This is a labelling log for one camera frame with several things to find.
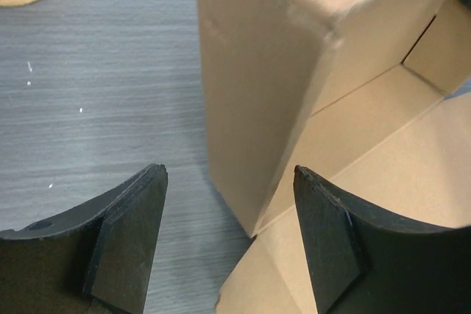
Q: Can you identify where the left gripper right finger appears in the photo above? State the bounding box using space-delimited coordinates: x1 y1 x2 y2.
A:
294 166 470 313

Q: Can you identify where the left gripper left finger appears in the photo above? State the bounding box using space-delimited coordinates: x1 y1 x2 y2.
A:
1 163 168 313

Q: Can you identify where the large brown cardboard box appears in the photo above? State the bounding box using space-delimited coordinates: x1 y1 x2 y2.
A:
197 0 470 313

